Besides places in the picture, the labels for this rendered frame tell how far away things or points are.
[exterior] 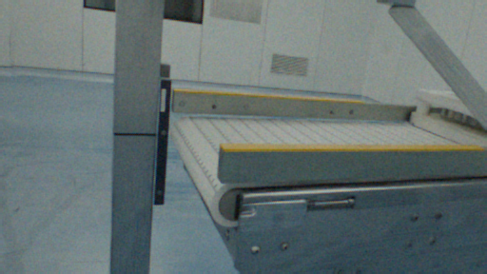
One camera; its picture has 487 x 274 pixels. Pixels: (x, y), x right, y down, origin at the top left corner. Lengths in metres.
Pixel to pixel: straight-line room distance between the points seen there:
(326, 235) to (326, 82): 5.86
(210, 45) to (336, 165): 5.34
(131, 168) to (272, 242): 0.31
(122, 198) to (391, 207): 0.41
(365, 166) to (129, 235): 0.42
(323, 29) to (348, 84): 0.94
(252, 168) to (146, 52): 0.30
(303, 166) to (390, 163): 0.11
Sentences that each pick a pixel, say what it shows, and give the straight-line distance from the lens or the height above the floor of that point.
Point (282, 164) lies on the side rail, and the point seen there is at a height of 0.85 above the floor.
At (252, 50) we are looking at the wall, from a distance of 5.84.
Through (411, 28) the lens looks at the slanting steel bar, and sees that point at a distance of 0.45.
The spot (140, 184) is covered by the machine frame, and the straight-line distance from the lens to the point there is 0.68.
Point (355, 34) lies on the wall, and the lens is 6.41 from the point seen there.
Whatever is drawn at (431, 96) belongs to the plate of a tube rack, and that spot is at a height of 0.90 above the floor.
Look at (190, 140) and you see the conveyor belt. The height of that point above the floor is 0.83.
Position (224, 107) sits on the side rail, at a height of 0.85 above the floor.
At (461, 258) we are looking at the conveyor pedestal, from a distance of 0.71.
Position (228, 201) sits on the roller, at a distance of 0.41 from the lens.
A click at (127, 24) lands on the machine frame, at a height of 0.95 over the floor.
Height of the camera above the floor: 0.98
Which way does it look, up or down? 14 degrees down
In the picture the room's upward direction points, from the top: 9 degrees clockwise
